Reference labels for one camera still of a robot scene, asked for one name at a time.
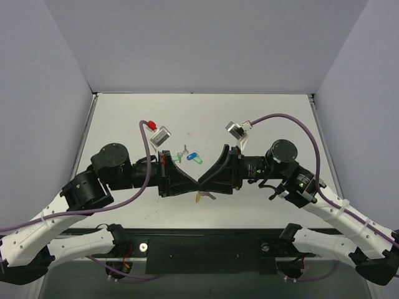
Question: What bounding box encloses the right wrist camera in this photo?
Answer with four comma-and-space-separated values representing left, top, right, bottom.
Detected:
226, 121, 252, 150

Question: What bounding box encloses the green key tag right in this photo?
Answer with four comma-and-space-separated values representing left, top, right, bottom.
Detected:
193, 156, 203, 164

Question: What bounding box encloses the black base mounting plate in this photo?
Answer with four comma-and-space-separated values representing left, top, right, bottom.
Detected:
62, 229, 340, 277

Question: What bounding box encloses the purple cable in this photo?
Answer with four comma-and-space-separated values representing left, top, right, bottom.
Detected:
249, 113, 399, 244
0, 120, 156, 234

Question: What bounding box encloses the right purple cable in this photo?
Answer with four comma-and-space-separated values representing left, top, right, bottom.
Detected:
249, 113, 399, 244

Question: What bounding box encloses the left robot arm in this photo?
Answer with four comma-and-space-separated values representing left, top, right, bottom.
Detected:
1, 143, 199, 285

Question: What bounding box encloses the green key tag left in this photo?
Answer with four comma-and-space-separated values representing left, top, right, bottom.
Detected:
172, 156, 181, 163

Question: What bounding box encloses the blue key tag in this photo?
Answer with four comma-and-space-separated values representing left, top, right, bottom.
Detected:
186, 152, 198, 161

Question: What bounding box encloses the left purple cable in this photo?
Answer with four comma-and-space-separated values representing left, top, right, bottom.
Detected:
0, 120, 156, 234

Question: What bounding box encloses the green key tag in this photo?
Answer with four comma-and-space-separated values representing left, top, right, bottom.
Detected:
172, 156, 181, 163
193, 156, 203, 164

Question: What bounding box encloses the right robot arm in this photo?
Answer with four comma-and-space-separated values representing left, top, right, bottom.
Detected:
198, 140, 398, 286

